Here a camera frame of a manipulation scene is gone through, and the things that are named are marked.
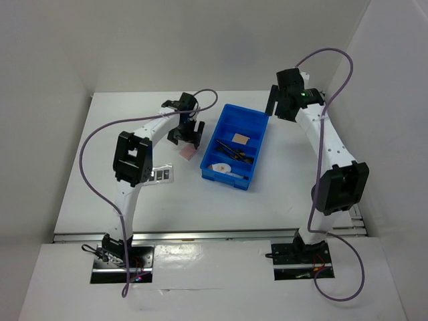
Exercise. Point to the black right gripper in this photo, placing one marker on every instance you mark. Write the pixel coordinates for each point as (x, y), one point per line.
(275, 96)

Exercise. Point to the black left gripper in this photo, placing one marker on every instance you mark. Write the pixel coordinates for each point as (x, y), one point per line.
(192, 136)

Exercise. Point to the pink square makeup sponge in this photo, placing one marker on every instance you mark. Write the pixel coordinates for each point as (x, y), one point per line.
(188, 152)

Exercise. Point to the thin black makeup brush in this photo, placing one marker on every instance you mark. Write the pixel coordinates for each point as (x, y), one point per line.
(224, 148)

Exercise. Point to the hair pin card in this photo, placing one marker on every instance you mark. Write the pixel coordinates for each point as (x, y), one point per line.
(161, 175)

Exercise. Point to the beige square makeup sponge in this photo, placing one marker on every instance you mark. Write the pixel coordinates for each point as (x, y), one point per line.
(240, 139)

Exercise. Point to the white oval makeup sponge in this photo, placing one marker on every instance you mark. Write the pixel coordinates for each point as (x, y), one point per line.
(220, 168)

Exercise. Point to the black fan makeup brush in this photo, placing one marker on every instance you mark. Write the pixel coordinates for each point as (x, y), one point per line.
(248, 160)

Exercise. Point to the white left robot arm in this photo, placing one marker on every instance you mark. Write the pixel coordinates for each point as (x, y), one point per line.
(133, 163)

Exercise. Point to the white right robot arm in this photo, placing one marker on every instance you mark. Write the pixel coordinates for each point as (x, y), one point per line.
(303, 238)

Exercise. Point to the blue divided plastic bin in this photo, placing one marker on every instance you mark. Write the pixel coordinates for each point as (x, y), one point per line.
(235, 119)

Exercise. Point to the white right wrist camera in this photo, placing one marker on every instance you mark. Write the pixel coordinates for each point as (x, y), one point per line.
(305, 76)

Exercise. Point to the front aluminium rail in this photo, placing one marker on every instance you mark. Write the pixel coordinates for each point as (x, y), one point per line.
(227, 235)

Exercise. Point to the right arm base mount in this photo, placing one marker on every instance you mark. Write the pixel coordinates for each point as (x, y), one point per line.
(289, 263)

